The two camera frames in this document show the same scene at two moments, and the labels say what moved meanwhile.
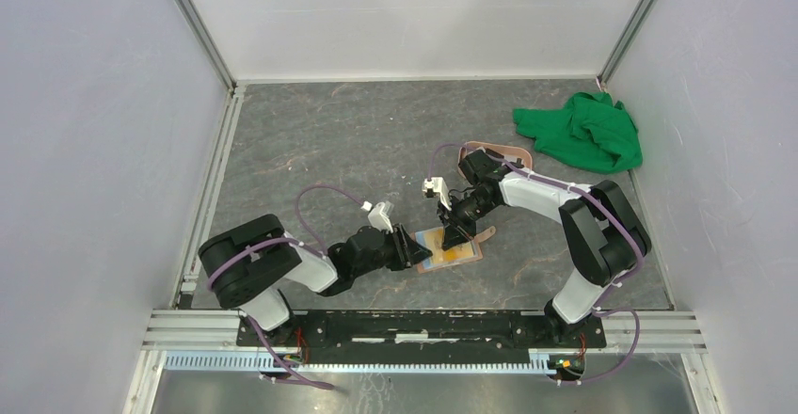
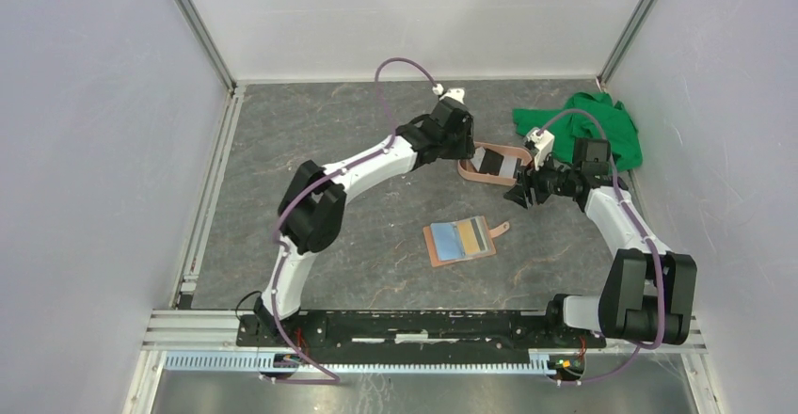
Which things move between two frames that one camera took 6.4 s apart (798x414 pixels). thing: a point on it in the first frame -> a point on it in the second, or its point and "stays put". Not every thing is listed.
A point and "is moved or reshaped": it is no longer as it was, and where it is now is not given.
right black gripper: [458, 233] -> [529, 178]
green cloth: [589, 135] stays put
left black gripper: [408, 252] -> [466, 150]
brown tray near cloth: [510, 151] stays put
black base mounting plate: [424, 331] stays put
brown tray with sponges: [460, 254] is moved or reshaped
